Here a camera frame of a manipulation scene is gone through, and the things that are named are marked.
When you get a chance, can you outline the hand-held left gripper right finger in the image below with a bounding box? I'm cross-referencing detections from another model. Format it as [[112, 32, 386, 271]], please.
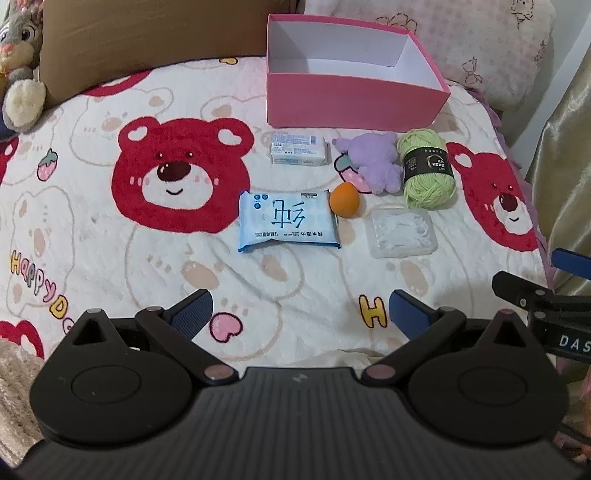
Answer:
[[359, 290, 527, 386]]

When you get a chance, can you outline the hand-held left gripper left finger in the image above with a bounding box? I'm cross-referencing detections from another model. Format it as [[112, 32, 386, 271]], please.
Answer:
[[65, 290, 236, 386]]

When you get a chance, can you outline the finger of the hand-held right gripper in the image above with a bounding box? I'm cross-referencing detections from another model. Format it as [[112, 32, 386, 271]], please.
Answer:
[[554, 248, 591, 271], [491, 271, 591, 311]]

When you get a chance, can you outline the clear plastic floss box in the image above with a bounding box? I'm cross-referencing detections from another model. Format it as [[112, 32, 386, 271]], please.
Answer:
[[363, 206, 438, 259]]

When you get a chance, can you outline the green yarn ball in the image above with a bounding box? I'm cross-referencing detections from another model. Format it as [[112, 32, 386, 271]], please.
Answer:
[[397, 128, 459, 209]]

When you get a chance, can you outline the orange makeup sponge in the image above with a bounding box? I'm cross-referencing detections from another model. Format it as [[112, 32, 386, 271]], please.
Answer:
[[329, 182, 363, 217]]

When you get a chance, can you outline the blue wet wipes pack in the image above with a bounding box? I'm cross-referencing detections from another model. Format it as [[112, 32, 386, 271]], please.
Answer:
[[237, 190, 341, 253]]

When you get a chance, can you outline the purple plush toy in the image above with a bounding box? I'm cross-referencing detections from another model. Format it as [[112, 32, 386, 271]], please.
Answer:
[[333, 131, 403, 197]]

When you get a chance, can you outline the small white packet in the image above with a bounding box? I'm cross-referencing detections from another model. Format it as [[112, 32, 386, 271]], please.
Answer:
[[269, 132, 332, 166]]

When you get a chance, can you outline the pink cardboard box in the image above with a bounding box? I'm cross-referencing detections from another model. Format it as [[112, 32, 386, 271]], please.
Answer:
[[266, 13, 451, 127]]

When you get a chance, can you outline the gold satin curtain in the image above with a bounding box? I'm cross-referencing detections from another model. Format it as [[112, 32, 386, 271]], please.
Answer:
[[522, 69, 591, 296]]

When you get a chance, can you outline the printed bear blanket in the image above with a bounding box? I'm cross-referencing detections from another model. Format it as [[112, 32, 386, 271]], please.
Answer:
[[0, 55, 555, 370]]

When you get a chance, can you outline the beige fleece blanket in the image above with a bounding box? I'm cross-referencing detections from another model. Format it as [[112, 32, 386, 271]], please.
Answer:
[[0, 339, 61, 467]]

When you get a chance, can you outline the pink checked pillow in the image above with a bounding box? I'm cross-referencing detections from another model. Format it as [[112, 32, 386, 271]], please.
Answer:
[[302, 0, 557, 112]]

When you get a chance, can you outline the grey rabbit plush toy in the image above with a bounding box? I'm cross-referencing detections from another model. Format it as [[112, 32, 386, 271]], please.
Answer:
[[0, 0, 47, 132]]

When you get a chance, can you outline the brown embroidered pillow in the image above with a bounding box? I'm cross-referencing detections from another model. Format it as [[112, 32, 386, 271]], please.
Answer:
[[39, 0, 305, 109]]

